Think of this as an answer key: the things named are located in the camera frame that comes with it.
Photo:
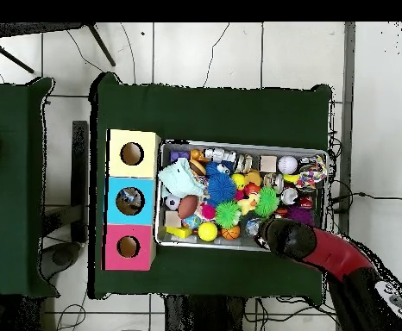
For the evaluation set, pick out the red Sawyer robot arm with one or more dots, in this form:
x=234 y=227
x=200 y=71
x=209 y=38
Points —
x=335 y=255

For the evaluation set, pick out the green spiky ball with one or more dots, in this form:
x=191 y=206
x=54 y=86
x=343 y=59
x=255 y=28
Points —
x=266 y=201

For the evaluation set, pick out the dark green side table cloth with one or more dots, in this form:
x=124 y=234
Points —
x=11 y=241

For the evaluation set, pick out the yellow plush duck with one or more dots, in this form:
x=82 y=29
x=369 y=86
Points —
x=249 y=205

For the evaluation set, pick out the clear bottle with blue label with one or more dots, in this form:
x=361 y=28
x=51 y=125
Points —
x=129 y=197

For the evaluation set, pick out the yellow foam ball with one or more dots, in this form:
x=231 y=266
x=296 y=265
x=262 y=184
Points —
x=208 y=231

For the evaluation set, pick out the crushed clear plastic bottle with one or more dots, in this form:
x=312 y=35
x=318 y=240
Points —
x=252 y=227

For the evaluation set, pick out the silver toy robot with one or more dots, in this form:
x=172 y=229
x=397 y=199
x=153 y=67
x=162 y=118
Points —
x=220 y=155

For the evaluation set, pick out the mint green cloth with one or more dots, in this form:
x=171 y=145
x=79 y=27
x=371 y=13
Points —
x=182 y=179

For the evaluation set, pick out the black tripod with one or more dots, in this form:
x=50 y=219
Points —
x=32 y=28

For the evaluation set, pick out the toy hamburger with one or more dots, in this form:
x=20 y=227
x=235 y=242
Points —
x=197 y=167

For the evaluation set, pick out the wooden box with three holes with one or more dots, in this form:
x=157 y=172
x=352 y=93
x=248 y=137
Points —
x=149 y=169

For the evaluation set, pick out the purple spiky ball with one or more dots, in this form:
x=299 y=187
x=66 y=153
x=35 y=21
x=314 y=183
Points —
x=301 y=214

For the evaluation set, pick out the shallow metal mesh bin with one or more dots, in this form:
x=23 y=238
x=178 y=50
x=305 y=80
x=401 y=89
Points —
x=252 y=151

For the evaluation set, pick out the black panel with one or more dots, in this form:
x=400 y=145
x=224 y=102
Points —
x=80 y=172

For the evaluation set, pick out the grey stand base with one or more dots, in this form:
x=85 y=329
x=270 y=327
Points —
x=61 y=258

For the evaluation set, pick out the small soccer ball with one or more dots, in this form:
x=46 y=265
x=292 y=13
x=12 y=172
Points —
x=172 y=202

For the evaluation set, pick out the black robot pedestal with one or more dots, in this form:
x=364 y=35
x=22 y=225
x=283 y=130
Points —
x=201 y=315

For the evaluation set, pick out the blue spiky ball with eyes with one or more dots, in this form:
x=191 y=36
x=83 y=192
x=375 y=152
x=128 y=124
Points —
x=220 y=168

